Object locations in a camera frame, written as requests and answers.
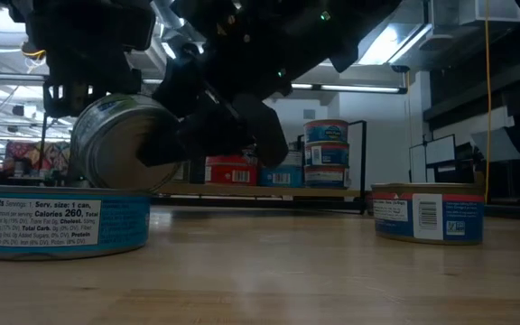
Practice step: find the wooden shelf with black frame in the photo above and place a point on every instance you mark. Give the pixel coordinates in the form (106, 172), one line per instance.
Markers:
(242, 190)

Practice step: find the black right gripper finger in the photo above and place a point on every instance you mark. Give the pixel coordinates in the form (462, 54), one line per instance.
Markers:
(179, 90)
(210, 135)

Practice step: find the white ceiling duct box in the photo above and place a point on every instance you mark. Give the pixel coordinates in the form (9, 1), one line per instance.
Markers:
(490, 11)

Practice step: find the grey softbox panel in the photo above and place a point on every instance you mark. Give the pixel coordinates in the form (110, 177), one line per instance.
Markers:
(497, 144)

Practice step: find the whiteboard on black stand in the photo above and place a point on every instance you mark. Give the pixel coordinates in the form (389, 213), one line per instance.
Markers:
(440, 149)

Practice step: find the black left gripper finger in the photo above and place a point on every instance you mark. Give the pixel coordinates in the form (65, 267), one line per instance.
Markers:
(59, 108)

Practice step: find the ceiling light panel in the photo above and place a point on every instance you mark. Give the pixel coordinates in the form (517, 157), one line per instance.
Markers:
(391, 45)

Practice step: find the colourful patterned cloth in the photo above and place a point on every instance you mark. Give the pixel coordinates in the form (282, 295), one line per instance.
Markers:
(30, 155)

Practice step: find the long ceiling light bar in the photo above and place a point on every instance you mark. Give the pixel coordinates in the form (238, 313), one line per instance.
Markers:
(355, 88)

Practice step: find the black wall camera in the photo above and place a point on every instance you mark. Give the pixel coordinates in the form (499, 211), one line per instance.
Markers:
(401, 69)

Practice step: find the thin black stand frame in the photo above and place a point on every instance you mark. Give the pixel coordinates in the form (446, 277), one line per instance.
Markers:
(42, 144)

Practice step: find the blue pink label tuna can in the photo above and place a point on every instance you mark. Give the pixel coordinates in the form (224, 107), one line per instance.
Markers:
(327, 177)
(463, 225)
(332, 154)
(327, 131)

